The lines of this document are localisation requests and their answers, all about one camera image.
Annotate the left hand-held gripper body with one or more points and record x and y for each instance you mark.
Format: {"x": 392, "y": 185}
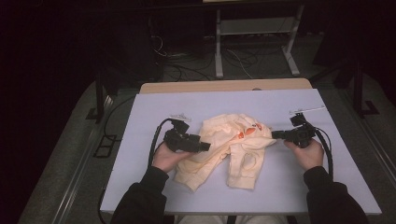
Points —
{"x": 180, "y": 140}

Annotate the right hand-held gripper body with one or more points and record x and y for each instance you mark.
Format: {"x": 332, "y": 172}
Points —
{"x": 303, "y": 135}

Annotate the cream pants with orange print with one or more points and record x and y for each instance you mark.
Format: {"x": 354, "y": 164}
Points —
{"x": 230, "y": 149}

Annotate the person's right hand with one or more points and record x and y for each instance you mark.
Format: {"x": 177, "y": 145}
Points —
{"x": 308, "y": 155}

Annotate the person's left hand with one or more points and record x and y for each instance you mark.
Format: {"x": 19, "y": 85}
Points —
{"x": 168, "y": 158}

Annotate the wooden table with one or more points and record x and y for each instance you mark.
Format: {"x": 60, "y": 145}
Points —
{"x": 218, "y": 86}

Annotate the black metal stand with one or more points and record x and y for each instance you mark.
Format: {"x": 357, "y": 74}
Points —
{"x": 100, "y": 93}
{"x": 358, "y": 90}

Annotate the white metal stand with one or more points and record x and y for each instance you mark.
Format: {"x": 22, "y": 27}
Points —
{"x": 255, "y": 26}

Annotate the black floor frame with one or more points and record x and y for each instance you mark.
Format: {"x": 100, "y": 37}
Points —
{"x": 105, "y": 146}

